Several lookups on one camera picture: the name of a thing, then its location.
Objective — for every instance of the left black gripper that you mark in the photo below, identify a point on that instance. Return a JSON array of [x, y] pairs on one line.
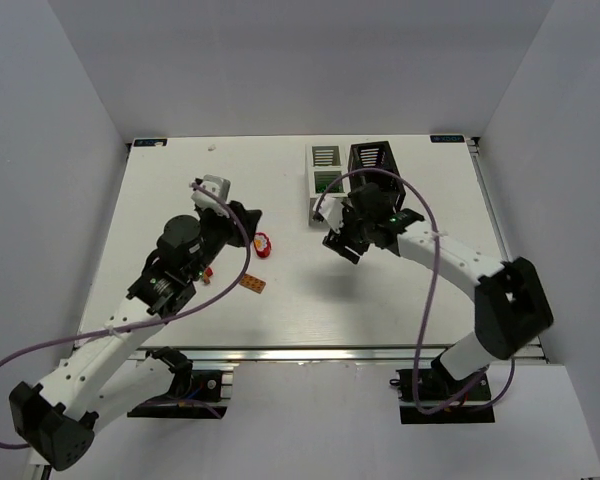
[[235, 220]]

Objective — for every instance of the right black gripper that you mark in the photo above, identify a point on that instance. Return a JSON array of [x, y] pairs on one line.
[[350, 236]]

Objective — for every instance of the small red lego piece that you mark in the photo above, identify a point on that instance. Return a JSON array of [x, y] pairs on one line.
[[206, 276]]

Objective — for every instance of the red flower lego piece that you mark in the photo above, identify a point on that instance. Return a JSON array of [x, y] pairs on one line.
[[262, 245]]

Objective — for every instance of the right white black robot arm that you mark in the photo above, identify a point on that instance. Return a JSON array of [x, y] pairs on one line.
[[510, 305]]

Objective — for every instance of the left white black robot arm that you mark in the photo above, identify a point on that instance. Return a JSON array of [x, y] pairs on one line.
[[61, 414]]

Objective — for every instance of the orange flat lego brick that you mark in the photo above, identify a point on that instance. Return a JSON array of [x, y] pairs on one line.
[[252, 283]]

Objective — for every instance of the white slotted container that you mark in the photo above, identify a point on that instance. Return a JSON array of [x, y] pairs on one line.
[[324, 163]]

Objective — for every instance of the right blue table label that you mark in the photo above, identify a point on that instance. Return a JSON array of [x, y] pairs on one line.
[[446, 138]]

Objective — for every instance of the blue table label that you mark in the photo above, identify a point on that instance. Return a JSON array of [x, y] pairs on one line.
[[446, 138], [149, 142]]

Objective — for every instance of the left blue table label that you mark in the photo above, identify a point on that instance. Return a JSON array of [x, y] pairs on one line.
[[149, 142]]

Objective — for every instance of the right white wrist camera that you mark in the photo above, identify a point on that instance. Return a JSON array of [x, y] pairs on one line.
[[329, 210]]

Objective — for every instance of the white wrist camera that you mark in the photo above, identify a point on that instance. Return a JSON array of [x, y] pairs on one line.
[[204, 192], [329, 210]]

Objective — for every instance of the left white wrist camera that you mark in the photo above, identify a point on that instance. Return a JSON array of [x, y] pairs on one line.
[[204, 192]]

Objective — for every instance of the aluminium table rail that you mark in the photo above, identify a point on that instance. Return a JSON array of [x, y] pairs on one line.
[[533, 353]]

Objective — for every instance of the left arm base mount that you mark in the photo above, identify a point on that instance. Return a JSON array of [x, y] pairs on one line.
[[205, 395]]

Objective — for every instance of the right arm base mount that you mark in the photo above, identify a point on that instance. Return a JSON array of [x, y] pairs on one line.
[[433, 391]]

